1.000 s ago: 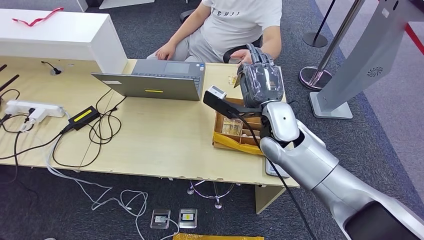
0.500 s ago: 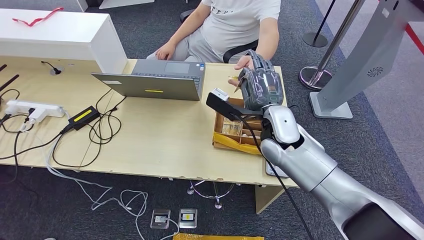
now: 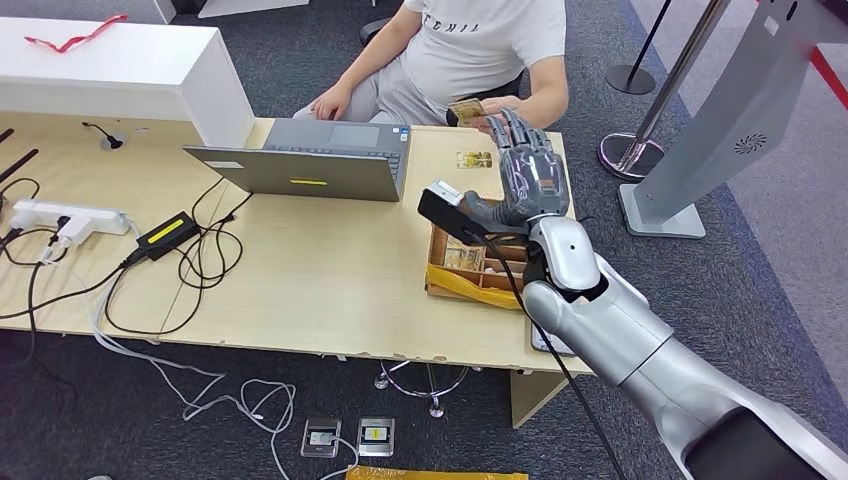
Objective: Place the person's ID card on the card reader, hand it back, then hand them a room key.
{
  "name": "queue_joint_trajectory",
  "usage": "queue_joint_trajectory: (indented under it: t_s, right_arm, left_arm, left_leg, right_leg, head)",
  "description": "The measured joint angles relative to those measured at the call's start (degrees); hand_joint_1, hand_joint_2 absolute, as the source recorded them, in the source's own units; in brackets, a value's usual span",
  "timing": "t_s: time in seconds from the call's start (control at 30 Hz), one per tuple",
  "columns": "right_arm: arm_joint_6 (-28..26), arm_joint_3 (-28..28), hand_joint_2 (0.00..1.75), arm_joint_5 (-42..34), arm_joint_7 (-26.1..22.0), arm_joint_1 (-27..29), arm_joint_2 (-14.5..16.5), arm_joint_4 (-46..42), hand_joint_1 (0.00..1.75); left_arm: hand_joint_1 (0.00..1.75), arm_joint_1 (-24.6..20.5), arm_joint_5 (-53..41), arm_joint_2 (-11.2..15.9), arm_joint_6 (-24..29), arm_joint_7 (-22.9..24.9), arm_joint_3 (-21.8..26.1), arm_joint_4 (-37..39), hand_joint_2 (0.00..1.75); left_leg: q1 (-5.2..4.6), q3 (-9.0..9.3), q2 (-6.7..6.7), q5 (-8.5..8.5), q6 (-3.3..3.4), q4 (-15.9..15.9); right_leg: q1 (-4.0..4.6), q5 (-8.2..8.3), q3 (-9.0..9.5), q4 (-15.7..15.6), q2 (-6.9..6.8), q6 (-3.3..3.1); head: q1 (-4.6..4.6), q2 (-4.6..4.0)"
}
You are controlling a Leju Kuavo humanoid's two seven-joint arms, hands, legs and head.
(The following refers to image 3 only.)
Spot person's right hand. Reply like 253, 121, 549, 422
311, 82, 354, 123

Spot person's left hand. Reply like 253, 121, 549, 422
471, 95, 529, 137

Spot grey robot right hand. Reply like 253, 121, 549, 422
457, 108, 572, 230

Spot yellow tree room key card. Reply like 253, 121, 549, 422
447, 97, 487, 128

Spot person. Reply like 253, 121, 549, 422
293, 0, 571, 134

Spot tree picture room key card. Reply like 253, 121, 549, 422
443, 243, 487, 272

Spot grey white card reader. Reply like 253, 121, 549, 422
529, 321, 578, 358

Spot black office chair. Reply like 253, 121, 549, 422
359, 18, 525, 102

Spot grey laptop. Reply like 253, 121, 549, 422
182, 117, 413, 203

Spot wooden divided organizer box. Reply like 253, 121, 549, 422
424, 197, 541, 311

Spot white counter block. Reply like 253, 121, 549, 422
0, 16, 257, 149

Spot grey kiosk stand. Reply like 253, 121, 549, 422
617, 0, 848, 240

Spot black power adapter yellow label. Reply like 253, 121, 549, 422
135, 210, 201, 262

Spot chrome stool base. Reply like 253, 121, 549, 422
374, 359, 485, 421

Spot red ribbon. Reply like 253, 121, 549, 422
24, 13, 130, 54

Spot white power strip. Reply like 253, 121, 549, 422
9, 198, 132, 248

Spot floor socket with yellow label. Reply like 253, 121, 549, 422
356, 416, 396, 459

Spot yellow floor tape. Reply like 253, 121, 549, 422
345, 465, 530, 480

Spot red barrier belt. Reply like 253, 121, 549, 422
808, 46, 848, 111

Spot floor socket with white plug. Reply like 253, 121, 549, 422
299, 417, 342, 460

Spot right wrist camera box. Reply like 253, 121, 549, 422
417, 178, 495, 246

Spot black stanchion post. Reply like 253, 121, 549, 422
604, 0, 674, 96

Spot chrome stanchion post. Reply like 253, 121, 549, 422
597, 0, 734, 183

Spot black adapter cable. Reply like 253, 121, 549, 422
103, 175, 254, 336

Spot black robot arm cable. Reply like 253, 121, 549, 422
471, 230, 628, 480

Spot desk grommet with black cable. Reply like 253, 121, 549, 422
82, 121, 130, 152

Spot white cable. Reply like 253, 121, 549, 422
91, 278, 362, 480

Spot black power strip cable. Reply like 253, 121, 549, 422
0, 175, 73, 362

